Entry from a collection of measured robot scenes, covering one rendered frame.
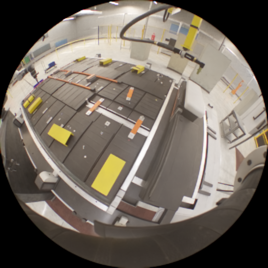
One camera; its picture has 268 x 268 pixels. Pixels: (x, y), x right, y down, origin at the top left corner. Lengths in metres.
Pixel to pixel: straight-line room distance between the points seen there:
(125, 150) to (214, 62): 4.64
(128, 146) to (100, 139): 0.14
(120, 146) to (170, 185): 0.27
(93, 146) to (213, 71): 4.79
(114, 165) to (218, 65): 4.79
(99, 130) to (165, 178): 0.37
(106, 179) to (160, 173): 0.20
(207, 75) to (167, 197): 4.69
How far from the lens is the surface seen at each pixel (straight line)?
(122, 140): 0.44
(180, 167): 0.37
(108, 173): 0.37
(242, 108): 6.11
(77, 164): 0.45
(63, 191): 0.66
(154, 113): 0.56
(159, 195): 0.33
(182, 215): 0.77
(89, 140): 0.46
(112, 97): 0.62
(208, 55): 4.63
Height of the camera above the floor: 1.41
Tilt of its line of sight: 62 degrees down
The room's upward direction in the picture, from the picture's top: 16 degrees clockwise
